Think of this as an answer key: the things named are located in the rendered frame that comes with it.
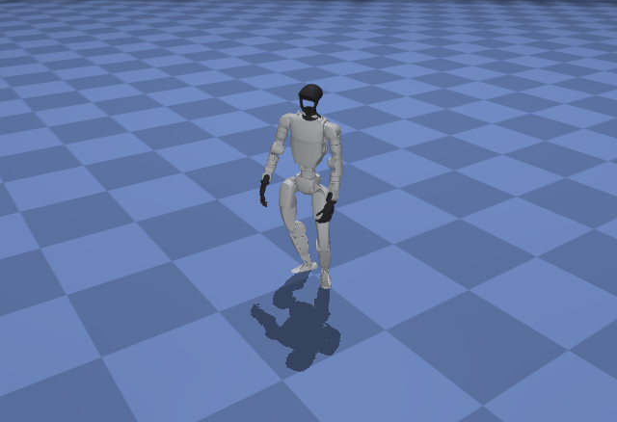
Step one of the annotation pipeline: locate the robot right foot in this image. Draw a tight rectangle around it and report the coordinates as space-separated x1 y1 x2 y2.
291 262 318 273

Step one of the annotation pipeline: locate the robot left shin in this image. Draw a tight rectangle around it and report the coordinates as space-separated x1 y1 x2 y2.
319 248 331 274

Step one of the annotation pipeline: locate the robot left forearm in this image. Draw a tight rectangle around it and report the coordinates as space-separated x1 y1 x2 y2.
327 159 343 201

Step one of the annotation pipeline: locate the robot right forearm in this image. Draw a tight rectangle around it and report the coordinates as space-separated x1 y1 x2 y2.
262 143 280 181

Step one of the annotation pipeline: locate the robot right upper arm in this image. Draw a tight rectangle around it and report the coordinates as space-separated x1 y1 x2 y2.
272 113 295 155

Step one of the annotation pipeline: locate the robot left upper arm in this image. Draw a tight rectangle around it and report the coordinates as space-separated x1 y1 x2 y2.
324 121 342 170

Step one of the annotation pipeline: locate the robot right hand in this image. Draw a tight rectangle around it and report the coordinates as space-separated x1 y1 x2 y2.
259 174 270 207

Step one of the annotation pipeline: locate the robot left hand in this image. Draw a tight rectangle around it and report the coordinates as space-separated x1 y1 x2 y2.
316 192 336 224

